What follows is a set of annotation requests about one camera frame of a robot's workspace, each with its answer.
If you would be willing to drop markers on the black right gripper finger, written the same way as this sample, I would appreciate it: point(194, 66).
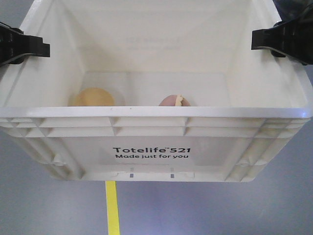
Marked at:
point(293, 38)

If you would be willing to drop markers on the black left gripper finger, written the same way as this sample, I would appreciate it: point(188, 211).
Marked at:
point(15, 46)

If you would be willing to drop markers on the white plastic Totelife tote box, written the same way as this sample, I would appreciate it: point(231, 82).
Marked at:
point(246, 105)

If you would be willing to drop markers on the cream bread roll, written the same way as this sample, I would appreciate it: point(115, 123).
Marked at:
point(94, 97)

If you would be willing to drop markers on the yellow floor tape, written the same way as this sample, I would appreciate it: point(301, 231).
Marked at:
point(112, 208)

